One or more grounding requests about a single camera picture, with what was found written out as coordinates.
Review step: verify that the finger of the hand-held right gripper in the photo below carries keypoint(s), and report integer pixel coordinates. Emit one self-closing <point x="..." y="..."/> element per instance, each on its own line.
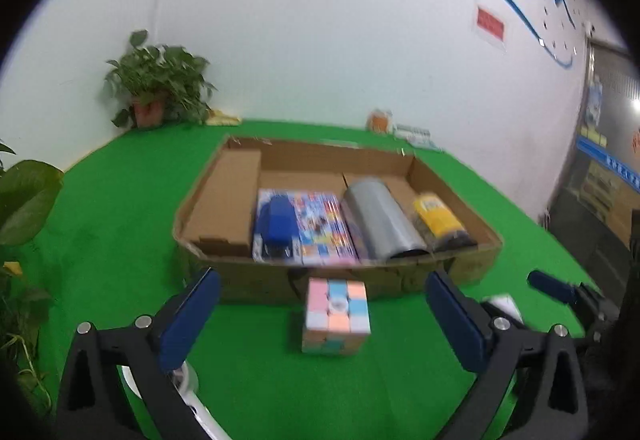
<point x="555" y="287"/>

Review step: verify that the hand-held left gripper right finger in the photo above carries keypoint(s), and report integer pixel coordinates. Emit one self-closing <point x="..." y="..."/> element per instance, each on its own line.
<point x="457" y="320"/>

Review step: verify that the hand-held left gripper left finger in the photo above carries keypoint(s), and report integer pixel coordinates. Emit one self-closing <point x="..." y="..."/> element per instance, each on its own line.
<point x="187" y="320"/>

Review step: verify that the white spray bottle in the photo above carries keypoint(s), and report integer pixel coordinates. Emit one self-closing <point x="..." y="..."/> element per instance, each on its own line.
<point x="502" y="307"/>

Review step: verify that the yellow jar with black lid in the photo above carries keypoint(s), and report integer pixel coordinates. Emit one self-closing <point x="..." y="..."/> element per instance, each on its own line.
<point x="440" y="217"/>

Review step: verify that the pastel puzzle cube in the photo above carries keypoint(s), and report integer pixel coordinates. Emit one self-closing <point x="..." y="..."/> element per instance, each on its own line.
<point x="335" y="315"/>

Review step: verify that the cardboard box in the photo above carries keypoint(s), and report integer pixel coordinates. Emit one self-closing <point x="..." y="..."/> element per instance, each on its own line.
<point x="225" y="200"/>

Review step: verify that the silver metal can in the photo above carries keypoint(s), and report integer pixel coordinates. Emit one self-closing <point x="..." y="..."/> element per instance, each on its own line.
<point x="380" y="220"/>

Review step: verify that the blue stapler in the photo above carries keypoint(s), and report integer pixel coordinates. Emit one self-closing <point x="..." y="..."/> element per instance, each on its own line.
<point x="275" y="222"/>

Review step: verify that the white flat gadget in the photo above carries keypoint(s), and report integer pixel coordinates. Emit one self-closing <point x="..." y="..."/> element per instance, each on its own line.
<point x="192" y="400"/>

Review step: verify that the notice board with blue posters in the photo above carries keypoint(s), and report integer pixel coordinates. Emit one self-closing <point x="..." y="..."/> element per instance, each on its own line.
<point x="600" y="159"/>

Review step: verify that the colourful printed flat box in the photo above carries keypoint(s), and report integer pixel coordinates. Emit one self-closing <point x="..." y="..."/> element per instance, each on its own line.
<point x="325" y="230"/>

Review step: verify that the white label box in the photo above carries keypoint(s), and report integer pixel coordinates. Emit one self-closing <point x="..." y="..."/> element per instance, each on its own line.
<point x="415" y="135"/>

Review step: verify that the large-leaf green plant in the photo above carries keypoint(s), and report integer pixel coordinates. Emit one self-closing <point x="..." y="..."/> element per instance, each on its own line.
<point x="25" y="200"/>

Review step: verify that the yellow packet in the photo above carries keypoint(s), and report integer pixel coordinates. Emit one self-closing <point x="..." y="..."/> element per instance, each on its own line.
<point x="222" y="118"/>

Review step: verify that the orange and white card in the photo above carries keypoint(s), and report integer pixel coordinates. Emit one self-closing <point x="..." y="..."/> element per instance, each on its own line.
<point x="380" y="121"/>

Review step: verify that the potted green plant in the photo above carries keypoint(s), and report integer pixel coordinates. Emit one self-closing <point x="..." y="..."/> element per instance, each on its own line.
<point x="155" y="74"/>

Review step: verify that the red wall sign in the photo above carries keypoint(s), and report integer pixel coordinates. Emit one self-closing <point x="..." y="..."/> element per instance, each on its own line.
<point x="490" y="23"/>

